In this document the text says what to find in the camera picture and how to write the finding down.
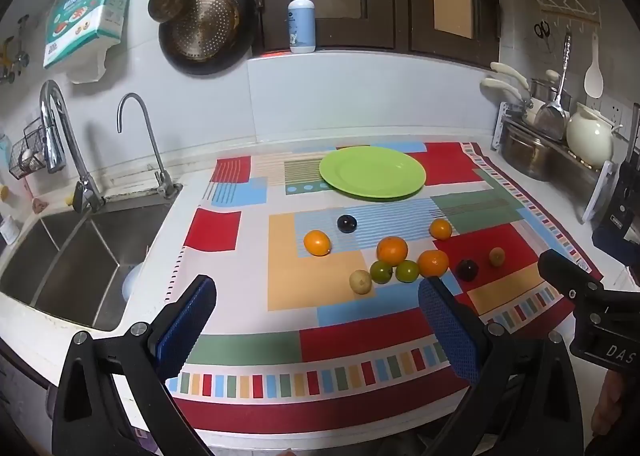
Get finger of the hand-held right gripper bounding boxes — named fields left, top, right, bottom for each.
left=538, top=250, right=604, bottom=297

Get thin gooseneck tap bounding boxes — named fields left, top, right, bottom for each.
left=117, top=92, right=183, bottom=199

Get metal tongs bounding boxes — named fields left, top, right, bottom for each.
left=554, top=30, right=573, bottom=106

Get black wire basket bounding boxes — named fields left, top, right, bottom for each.
left=9, top=118, right=48, bottom=180

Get white rice paddle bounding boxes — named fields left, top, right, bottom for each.
left=584, top=33, right=605, bottom=99

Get small brass saucepan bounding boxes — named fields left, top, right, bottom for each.
left=148, top=0, right=197, bottom=24

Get black scissors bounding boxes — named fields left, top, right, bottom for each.
left=533, top=20, right=552, bottom=54

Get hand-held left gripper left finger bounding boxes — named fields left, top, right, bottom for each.
left=51, top=274, right=218, bottom=456

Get green plate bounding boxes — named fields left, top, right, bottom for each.
left=319, top=147, right=427, bottom=200

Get cream handled pan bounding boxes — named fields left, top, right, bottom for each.
left=481, top=78, right=531, bottom=109
left=490, top=62, right=530, bottom=89

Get small metal wall hooks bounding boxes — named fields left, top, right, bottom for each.
left=0, top=16, right=31, bottom=84

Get large chrome tap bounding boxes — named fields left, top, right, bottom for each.
left=39, top=80, right=106, bottom=214

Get beige round fruit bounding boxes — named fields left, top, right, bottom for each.
left=349, top=270, right=373, bottom=295

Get large steel pot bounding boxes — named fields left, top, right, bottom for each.
left=500, top=121, right=568, bottom=181

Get steel sink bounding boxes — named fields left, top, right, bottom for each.
left=0, top=201, right=176, bottom=331

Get metal scoop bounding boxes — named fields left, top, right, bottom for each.
left=534, top=96, right=568, bottom=141

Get oval orange citrus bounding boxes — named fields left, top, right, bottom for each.
left=303, top=230, right=333, bottom=257

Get colourful patterned tablecloth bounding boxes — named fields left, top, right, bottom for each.
left=165, top=141, right=603, bottom=437

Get white wire rack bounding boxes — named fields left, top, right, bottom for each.
left=505, top=0, right=601, bottom=29

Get white dish rack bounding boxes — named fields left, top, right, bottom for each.
left=492, top=100, right=618, bottom=224

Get white ceramic pot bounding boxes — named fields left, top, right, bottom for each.
left=566, top=103, right=623, bottom=169

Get small steel pot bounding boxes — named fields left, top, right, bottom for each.
left=530, top=70, right=571, bottom=106

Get black frying pan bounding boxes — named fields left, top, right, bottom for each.
left=158, top=0, right=258, bottom=76

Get white blue pump bottle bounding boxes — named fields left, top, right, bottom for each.
left=287, top=0, right=317, bottom=54

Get person's right hand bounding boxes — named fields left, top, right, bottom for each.
left=591, top=371, right=640, bottom=437

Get brass perforated colander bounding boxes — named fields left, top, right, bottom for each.
left=167, top=0, right=242, bottom=61

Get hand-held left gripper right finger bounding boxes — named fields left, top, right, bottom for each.
left=418, top=276, right=585, bottom=456

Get white wall socket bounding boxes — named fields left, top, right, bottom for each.
left=602, top=98, right=633, bottom=139

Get green white paper towel pack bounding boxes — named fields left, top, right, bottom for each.
left=42, top=0, right=133, bottom=84

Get white bowl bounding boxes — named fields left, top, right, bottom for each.
left=121, top=261, right=146, bottom=301

